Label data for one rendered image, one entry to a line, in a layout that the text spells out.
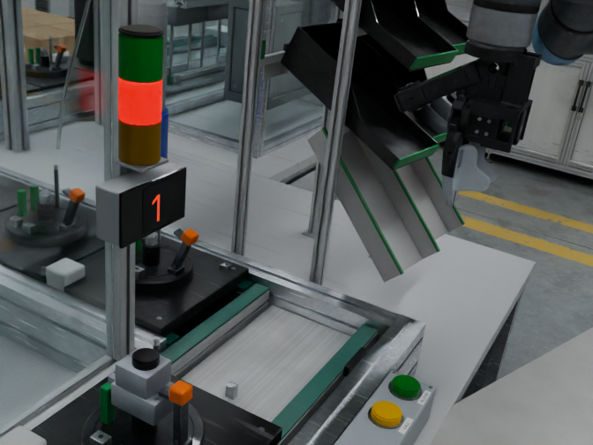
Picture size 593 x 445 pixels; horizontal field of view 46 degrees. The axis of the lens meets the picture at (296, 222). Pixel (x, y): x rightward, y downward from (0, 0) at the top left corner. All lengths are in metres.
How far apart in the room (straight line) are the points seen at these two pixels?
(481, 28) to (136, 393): 0.56
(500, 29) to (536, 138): 4.22
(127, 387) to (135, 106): 0.31
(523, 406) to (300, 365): 0.38
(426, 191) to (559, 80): 3.57
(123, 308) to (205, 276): 0.26
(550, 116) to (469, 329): 3.72
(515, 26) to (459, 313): 0.72
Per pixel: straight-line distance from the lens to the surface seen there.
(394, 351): 1.10
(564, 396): 1.29
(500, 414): 1.20
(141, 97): 0.83
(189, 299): 1.14
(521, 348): 3.05
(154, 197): 0.88
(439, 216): 1.44
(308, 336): 1.17
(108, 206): 0.85
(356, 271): 1.51
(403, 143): 1.22
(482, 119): 0.89
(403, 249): 1.28
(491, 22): 0.86
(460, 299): 1.48
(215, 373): 1.07
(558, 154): 5.06
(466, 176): 0.91
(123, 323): 0.99
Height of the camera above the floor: 1.57
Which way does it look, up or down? 25 degrees down
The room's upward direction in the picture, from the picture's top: 7 degrees clockwise
